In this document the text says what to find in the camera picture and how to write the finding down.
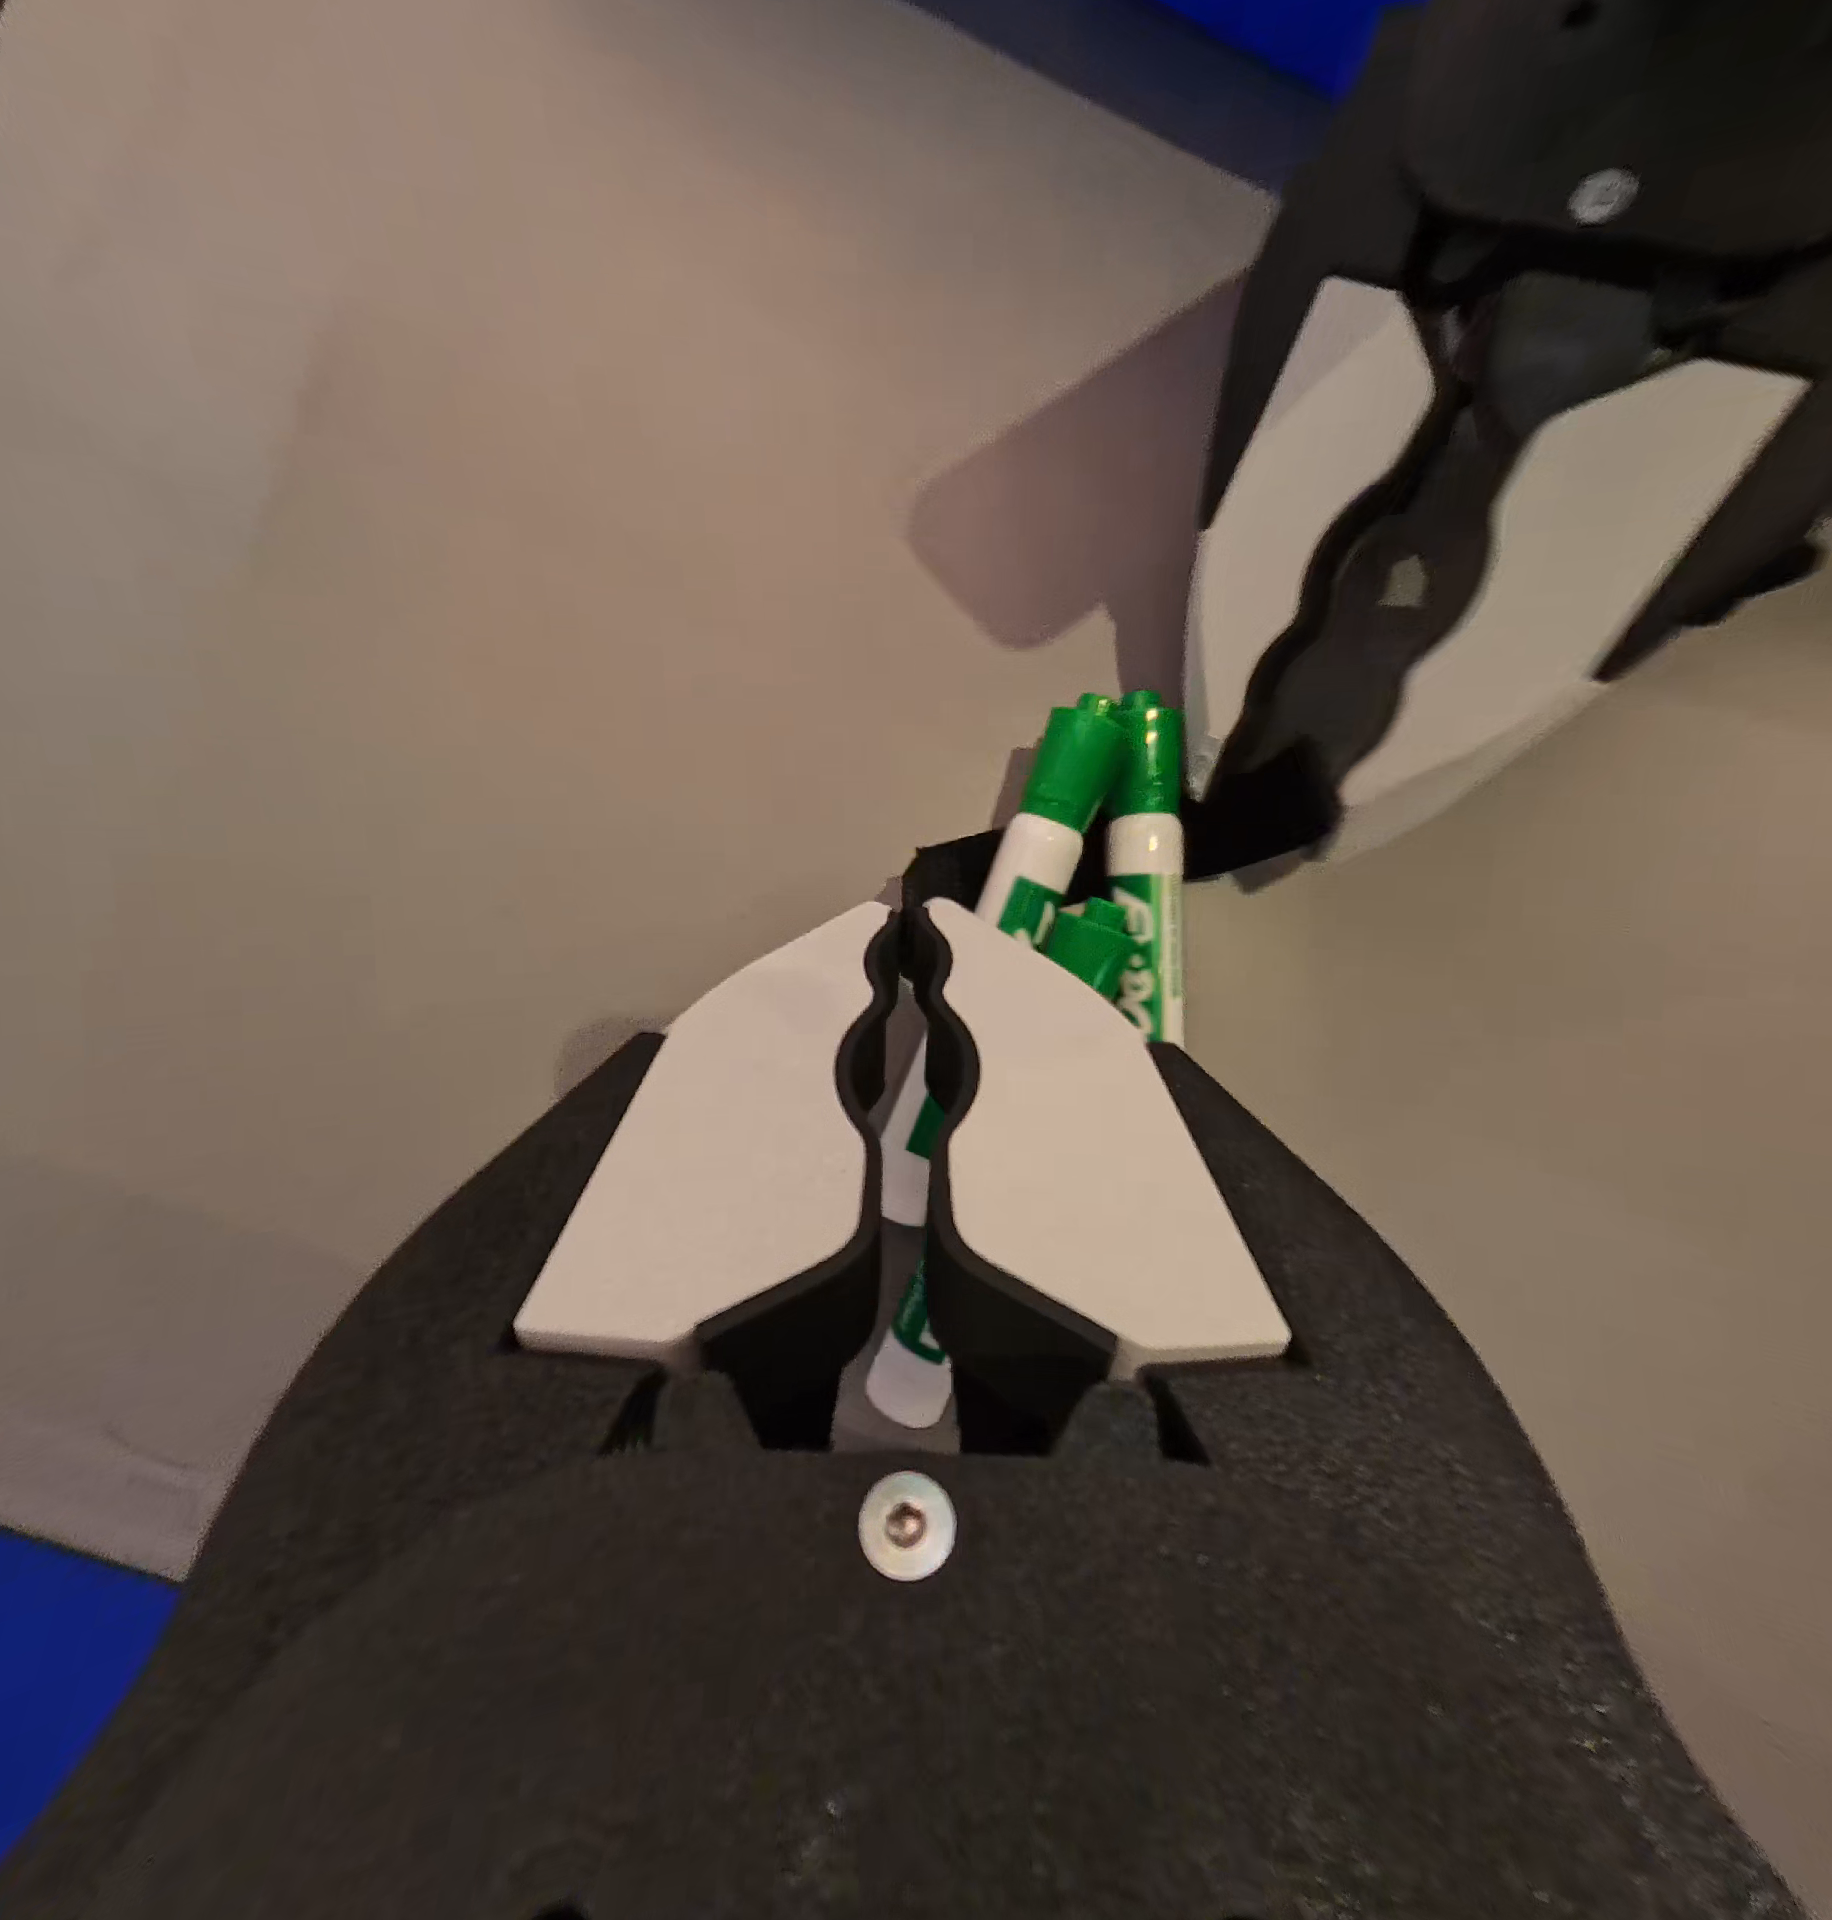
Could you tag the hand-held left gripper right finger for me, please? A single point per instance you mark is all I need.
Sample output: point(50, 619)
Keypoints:
point(1110, 1185)

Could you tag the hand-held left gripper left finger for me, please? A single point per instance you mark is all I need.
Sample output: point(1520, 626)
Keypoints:
point(706, 1185)

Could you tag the black hook-and-loop tie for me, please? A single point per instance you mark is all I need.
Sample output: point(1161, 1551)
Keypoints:
point(1260, 825)

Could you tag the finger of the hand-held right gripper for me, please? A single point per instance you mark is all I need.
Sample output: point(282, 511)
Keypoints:
point(1606, 525)
point(1275, 451)

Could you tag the green dry-erase marker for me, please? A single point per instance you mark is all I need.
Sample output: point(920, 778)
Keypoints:
point(1149, 901)
point(1096, 945)
point(1065, 765)

